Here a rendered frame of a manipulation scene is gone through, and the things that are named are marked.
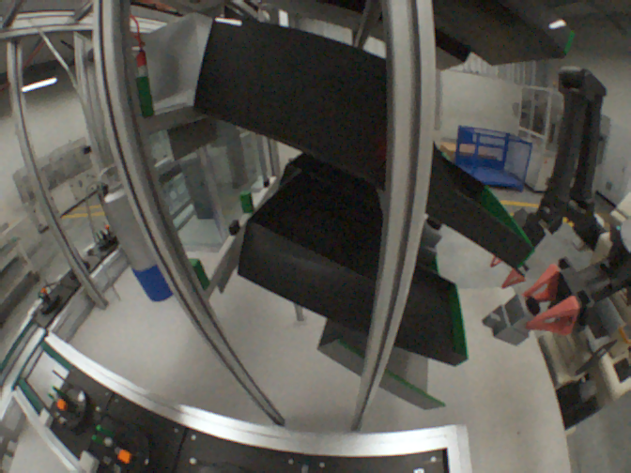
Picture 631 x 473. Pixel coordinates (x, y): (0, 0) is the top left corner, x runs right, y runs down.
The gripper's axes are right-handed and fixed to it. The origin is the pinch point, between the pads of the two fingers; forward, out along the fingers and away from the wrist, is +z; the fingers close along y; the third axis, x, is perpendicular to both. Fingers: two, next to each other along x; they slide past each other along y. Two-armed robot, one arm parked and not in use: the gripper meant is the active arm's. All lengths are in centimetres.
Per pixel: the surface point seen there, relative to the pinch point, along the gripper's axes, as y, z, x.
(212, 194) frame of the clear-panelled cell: -45, 81, -33
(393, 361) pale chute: 1.2, 22.6, 4.1
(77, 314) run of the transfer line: 18, 135, -34
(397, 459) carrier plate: 16.8, 23.1, 15.9
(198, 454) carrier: 28, 54, 0
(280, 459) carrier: 21.5, 41.1, 6.6
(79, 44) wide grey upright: -26, 85, -127
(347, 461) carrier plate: 18.4, 30.8, 12.0
